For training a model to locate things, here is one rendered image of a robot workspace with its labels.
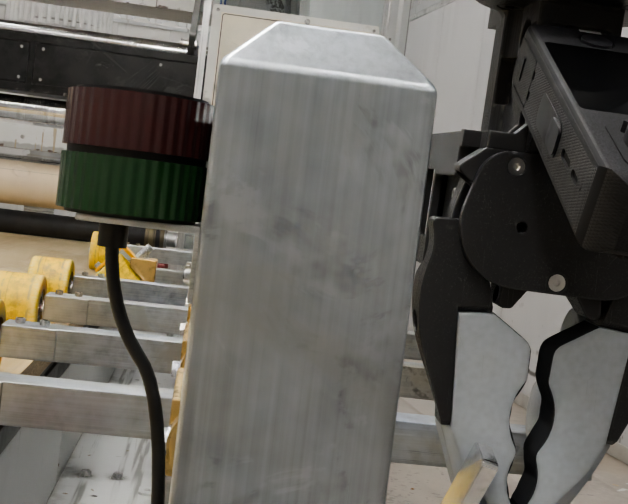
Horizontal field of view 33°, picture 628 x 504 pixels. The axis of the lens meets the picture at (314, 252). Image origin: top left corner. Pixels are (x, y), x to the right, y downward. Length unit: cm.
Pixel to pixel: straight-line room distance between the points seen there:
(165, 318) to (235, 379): 105
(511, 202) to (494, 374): 6
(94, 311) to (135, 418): 51
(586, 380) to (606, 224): 10
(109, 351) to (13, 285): 27
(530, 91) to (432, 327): 9
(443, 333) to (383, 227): 20
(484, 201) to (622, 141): 7
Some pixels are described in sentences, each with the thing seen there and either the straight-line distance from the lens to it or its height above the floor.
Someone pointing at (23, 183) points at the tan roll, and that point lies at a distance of 302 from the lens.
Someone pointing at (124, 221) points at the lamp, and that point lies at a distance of 42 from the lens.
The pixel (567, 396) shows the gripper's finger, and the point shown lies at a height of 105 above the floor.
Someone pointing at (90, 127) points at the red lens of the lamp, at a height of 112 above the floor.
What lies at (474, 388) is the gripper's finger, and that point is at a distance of 37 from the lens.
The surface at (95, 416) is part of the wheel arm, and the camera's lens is 73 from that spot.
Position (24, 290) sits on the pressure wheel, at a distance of 121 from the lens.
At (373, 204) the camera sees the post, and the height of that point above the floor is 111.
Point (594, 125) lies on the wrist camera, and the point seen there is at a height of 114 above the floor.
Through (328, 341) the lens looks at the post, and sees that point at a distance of 17.
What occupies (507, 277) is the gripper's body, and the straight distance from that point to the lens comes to 36.
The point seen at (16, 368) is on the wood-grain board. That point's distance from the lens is 110.
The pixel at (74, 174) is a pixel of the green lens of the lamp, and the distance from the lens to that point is 41.
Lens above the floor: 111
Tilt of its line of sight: 3 degrees down
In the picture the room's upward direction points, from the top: 7 degrees clockwise
